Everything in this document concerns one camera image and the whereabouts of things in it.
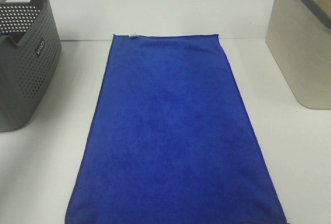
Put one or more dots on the blue microfiber towel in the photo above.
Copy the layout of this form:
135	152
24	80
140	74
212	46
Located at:
171	140

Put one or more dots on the grey perforated plastic basket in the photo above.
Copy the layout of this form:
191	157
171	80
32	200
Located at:
30	49

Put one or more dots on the beige plastic basket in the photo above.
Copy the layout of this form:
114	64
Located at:
298	37

